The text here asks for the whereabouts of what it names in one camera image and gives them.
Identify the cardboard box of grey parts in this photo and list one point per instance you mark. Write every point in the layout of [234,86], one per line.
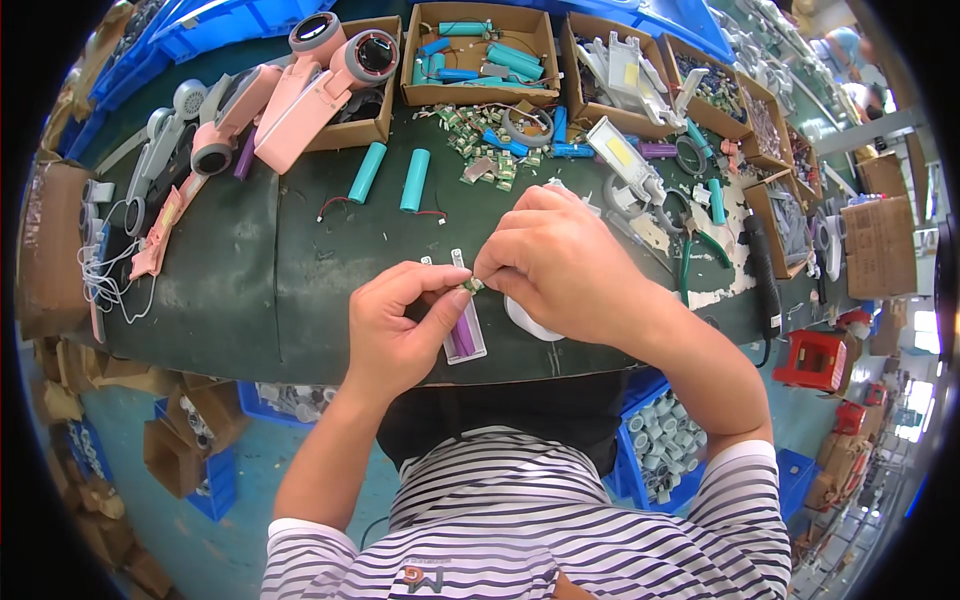
[780,225]

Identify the white grey handheld fan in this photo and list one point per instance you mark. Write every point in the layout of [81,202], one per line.
[161,146]

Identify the person's body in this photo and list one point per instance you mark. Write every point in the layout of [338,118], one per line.
[525,525]

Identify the pink handheld fan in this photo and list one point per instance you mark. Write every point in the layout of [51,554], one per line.
[304,71]
[232,112]
[322,105]

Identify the open cardboard boxes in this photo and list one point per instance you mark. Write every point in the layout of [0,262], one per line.
[187,435]

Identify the cardboard box with black parts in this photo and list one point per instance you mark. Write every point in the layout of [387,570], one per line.
[360,124]

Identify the blue cylindrical battery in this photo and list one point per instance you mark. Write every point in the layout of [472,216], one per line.
[504,142]
[574,150]
[559,124]

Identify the blue crate of white parts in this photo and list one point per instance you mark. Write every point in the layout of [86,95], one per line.
[289,401]

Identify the pink fan shell half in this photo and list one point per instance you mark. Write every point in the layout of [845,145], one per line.
[161,229]

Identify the large brown carton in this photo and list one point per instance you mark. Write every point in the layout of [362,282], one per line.
[52,247]

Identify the cardboard box of white shells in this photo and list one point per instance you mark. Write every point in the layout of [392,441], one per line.
[615,75]

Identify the closed brown carton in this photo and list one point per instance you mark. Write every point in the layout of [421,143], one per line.
[879,247]

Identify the white fan shell yellow pad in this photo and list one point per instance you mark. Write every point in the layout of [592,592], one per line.
[622,154]

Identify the row of cardboard part boxes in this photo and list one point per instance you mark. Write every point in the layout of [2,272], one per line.
[780,135]

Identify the person's right hand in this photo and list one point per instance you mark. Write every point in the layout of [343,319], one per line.
[577,270]

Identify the small green circuit board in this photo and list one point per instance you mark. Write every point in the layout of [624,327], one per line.
[473,284]

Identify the person's left hand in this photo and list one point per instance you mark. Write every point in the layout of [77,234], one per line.
[386,345]

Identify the person's legs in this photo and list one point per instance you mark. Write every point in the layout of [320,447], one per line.
[502,412]

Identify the stack of blue crates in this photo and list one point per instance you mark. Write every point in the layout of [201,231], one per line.
[240,22]

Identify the cardboard box of teal batteries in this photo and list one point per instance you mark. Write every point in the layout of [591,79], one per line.
[480,90]

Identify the cardboard box of small boards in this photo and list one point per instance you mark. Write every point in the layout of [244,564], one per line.
[709,86]

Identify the small blue crate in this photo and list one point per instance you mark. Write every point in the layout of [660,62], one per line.
[795,480]

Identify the white round plastic part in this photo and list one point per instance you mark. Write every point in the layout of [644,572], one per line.
[525,324]

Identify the pile of green circuit boards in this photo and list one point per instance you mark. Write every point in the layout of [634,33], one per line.
[487,154]

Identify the white holder with purple battery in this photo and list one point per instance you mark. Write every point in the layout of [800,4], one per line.
[466,337]

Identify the teal cylindrical battery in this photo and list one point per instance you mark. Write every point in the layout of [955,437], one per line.
[699,139]
[415,180]
[367,172]
[717,201]

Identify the blue crate of grey rings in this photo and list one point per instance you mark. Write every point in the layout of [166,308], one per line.
[664,450]

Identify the purple cylindrical battery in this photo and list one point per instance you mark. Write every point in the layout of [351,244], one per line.
[658,150]
[244,154]

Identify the grey white fan heads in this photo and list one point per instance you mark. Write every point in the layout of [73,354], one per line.
[96,206]

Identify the grey tape roll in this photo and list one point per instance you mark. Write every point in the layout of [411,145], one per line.
[527,135]

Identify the black electric screwdriver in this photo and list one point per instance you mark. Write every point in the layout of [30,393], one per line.
[763,270]

